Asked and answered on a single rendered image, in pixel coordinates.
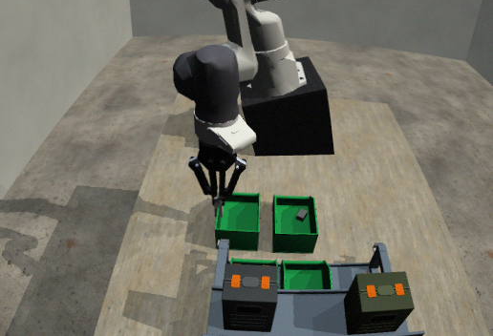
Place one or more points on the green open-front bin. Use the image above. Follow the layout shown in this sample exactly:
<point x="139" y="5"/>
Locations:
<point x="256" y="262"/>
<point x="305" y="275"/>
<point x="292" y="235"/>
<point x="240" y="223"/>

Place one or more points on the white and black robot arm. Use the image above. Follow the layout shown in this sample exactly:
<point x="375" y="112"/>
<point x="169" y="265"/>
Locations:
<point x="215" y="74"/>

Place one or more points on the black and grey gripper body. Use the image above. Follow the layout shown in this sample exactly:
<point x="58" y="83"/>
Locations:
<point x="217" y="154"/>

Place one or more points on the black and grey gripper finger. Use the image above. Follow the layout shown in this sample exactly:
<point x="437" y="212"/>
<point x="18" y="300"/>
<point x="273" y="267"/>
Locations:
<point x="196" y="166"/>
<point x="240" y="166"/>

